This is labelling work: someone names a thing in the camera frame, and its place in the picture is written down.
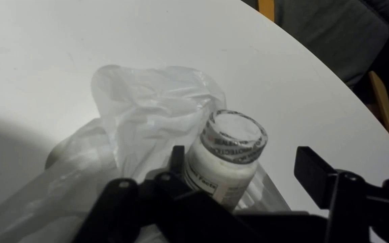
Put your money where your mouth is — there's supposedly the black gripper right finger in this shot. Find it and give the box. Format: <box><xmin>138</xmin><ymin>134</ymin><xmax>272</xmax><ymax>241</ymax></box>
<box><xmin>249</xmin><ymin>146</ymin><xmax>389</xmax><ymax>243</ymax></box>

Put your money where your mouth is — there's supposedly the white plastic bag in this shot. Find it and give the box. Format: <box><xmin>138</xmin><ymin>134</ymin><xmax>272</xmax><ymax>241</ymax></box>
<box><xmin>0</xmin><ymin>67</ymin><xmax>290</xmax><ymax>243</ymax></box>

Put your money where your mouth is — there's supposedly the wooden chair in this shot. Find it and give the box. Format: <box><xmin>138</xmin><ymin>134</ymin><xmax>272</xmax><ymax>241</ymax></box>
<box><xmin>256</xmin><ymin>0</ymin><xmax>389</xmax><ymax>133</ymax></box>

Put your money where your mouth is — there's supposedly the white pill bottle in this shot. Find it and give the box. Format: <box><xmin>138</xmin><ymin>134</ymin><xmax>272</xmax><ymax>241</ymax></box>
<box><xmin>184</xmin><ymin>110</ymin><xmax>268</xmax><ymax>211</ymax></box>

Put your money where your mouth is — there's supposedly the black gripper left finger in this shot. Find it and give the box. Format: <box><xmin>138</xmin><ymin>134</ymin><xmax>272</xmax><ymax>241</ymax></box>
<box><xmin>72</xmin><ymin>146</ymin><xmax>249</xmax><ymax>243</ymax></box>

